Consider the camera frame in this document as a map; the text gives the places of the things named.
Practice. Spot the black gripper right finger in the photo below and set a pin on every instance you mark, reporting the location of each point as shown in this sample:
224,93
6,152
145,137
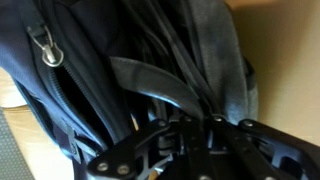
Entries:
260,150

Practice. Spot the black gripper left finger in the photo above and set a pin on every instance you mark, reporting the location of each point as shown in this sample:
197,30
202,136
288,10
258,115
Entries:
143,153

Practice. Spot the navy blue backpack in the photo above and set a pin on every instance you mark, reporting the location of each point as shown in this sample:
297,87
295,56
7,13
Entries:
26,66

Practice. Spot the grey backpack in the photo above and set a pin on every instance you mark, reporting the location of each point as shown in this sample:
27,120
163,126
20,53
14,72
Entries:
220,50

